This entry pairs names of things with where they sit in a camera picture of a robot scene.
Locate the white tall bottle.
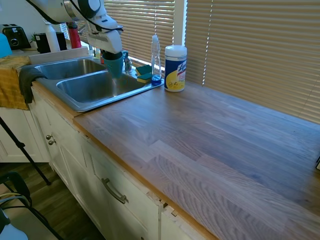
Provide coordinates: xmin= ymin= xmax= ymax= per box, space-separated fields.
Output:
xmin=44 ymin=21 xmax=61 ymax=53

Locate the Lysol wipes canister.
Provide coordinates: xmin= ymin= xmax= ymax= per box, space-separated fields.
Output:
xmin=164 ymin=44 xmax=188 ymax=93

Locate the wide beige window blind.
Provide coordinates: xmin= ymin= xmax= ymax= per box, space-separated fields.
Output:
xmin=186 ymin=0 xmax=320 ymax=125

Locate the red bottle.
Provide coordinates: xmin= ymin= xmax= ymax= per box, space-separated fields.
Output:
xmin=68 ymin=23 xmax=83 ymax=50

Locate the black canister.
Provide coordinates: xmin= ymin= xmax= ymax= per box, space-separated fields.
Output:
xmin=34 ymin=32 xmax=51 ymax=54
xmin=56 ymin=31 xmax=68 ymax=51

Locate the clear dish soap bottle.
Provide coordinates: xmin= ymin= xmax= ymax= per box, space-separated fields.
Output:
xmin=150 ymin=34 xmax=162 ymax=87

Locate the yellow green sponge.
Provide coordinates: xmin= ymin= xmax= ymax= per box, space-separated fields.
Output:
xmin=136 ymin=72 xmax=153 ymax=85
xmin=135 ymin=64 xmax=153 ymax=76

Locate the yellow kitchen towel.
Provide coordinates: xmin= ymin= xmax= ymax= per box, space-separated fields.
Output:
xmin=0 ymin=55 xmax=32 ymax=111

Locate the pale grey backsplash ledge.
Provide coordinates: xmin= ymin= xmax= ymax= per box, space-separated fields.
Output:
xmin=28 ymin=48 xmax=90 ymax=65

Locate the teal ceramic mug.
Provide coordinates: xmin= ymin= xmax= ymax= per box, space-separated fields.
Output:
xmin=101 ymin=51 xmax=125 ymax=79

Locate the black toaster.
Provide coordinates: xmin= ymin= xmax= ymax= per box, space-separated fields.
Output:
xmin=1 ymin=24 xmax=32 ymax=50

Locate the grey dish cloth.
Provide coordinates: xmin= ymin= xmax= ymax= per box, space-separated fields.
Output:
xmin=18 ymin=65 xmax=48 ymax=105

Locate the stainless steel double sink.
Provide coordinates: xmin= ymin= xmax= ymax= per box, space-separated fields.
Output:
xmin=29 ymin=57 xmax=165 ymax=113

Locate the white kitchen base cabinet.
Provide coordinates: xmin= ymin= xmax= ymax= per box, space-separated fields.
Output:
xmin=29 ymin=87 xmax=201 ymax=240

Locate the white window frame post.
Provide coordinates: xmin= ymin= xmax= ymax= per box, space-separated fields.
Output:
xmin=174 ymin=0 xmax=188 ymax=48

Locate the black tripod leg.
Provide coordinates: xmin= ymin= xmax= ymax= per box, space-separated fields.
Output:
xmin=0 ymin=116 xmax=52 ymax=186

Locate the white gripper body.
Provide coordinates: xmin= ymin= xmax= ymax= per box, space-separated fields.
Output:
xmin=86 ymin=29 xmax=124 ymax=55

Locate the brushed metal drawer handle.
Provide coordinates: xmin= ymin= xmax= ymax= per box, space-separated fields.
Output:
xmin=101 ymin=177 xmax=129 ymax=205

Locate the black framed stand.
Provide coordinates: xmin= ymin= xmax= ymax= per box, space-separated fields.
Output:
xmin=0 ymin=171 xmax=63 ymax=240

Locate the narrow beige window blind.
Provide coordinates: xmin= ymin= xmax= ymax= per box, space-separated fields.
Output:
xmin=103 ymin=0 xmax=176 ymax=67

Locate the light blue plastic object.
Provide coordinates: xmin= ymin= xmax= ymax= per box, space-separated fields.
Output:
xmin=0 ymin=33 xmax=13 ymax=59

